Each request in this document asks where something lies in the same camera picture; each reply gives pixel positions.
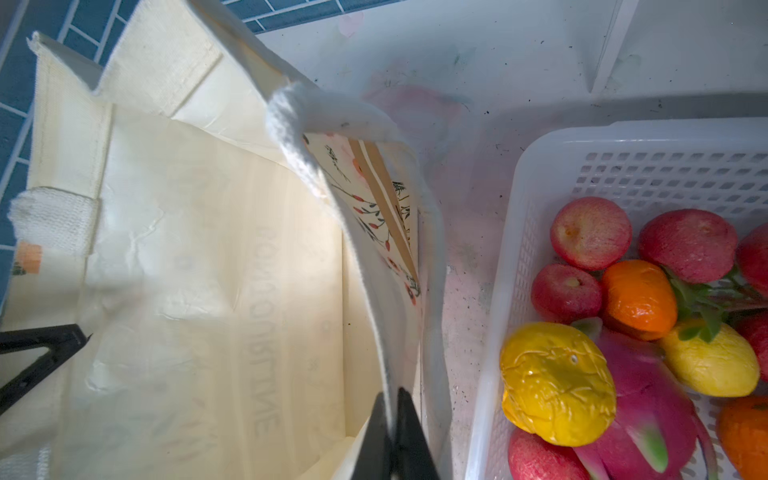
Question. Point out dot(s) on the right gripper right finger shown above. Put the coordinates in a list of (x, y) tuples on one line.
[(402, 455)]

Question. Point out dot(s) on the yellow mango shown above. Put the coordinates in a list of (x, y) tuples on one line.
[(557, 384)]

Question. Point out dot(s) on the cream canvas grocery bag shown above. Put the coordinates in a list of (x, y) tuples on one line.
[(219, 266)]

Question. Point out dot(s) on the red apple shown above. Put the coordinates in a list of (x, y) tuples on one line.
[(754, 330), (752, 258), (591, 233), (698, 246), (532, 458), (563, 294)]

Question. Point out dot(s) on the pink dragon fruit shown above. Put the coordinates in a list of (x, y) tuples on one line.
[(656, 429)]

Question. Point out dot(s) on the large orange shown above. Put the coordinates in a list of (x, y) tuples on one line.
[(742, 431)]

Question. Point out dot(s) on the small orange tangerine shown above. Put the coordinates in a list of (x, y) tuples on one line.
[(638, 300)]

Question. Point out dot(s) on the yellow lemon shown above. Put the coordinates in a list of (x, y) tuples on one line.
[(726, 367)]

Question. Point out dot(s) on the white wooden two-tier shelf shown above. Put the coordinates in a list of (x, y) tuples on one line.
[(622, 16)]

